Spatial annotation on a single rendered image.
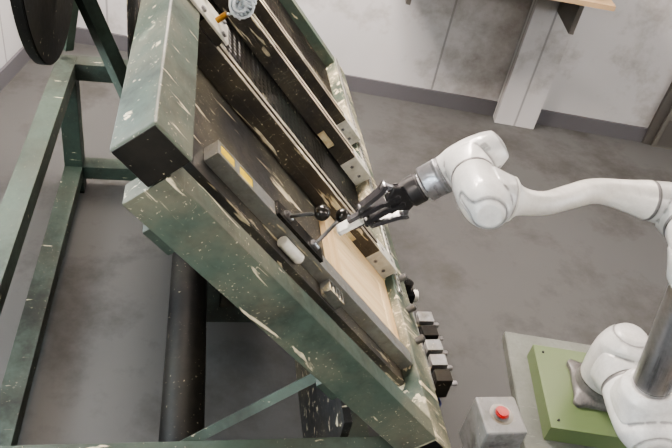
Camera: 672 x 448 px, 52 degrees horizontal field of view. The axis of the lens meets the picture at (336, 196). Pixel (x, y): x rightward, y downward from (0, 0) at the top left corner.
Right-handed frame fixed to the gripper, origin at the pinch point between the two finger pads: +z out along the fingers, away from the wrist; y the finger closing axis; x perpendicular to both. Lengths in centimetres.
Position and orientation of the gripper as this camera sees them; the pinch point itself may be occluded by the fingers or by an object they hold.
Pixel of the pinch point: (350, 224)
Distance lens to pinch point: 170.5
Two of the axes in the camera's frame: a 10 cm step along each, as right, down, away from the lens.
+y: 5.1, 6.3, 5.9
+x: -1.3, -6.3, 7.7
